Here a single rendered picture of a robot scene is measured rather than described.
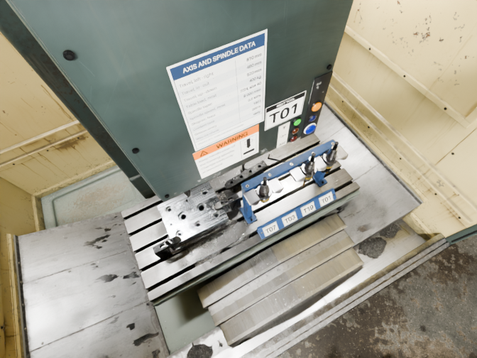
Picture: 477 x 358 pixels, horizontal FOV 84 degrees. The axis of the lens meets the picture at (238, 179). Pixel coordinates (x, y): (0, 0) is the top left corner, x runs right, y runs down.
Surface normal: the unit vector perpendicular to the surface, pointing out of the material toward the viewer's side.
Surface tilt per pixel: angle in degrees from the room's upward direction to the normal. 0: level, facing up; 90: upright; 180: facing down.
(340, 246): 8
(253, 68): 90
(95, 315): 22
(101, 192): 0
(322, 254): 8
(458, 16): 90
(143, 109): 90
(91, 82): 90
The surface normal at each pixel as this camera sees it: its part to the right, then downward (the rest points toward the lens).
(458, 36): -0.89, 0.43
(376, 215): -0.41, -0.26
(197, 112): 0.46, 0.77
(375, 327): -0.06, -0.48
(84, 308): 0.32, -0.58
